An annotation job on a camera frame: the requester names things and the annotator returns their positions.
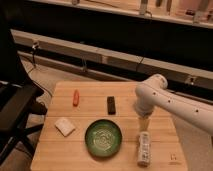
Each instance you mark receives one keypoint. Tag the cream gripper tool tip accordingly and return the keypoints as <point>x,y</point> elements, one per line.
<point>143,123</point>

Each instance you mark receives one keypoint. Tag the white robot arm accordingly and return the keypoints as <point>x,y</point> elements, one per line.
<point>153,92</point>

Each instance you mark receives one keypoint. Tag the green ceramic bowl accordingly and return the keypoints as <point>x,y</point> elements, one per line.
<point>103,138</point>

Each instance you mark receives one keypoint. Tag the white plastic bottle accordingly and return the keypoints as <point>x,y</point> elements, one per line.
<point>144,155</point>

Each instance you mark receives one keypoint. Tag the black rectangular block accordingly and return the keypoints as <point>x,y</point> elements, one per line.
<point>111,105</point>

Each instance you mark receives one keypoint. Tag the white sponge block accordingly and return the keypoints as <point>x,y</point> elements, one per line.
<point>64,126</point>

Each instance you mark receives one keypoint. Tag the black office chair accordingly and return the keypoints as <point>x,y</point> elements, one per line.
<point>18,95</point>

